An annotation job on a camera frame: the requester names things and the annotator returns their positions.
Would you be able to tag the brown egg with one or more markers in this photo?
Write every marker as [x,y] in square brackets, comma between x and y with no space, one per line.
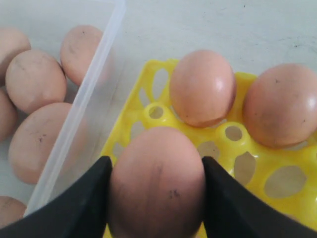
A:
[34,139]
[11,210]
[280,107]
[77,51]
[202,88]
[34,79]
[157,187]
[12,42]

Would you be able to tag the yellow plastic egg tray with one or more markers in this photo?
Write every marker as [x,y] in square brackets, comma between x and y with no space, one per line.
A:
[282,181]

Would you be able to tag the clear plastic box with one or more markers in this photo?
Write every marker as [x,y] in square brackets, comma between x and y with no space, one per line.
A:
[61,149]

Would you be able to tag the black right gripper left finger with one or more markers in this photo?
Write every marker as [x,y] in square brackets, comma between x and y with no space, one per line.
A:
[79,212]

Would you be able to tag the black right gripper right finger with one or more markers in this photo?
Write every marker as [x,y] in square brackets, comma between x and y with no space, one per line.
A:
[233,212]

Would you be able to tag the brown egg second row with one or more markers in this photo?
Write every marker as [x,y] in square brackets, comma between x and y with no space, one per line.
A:
[8,116]

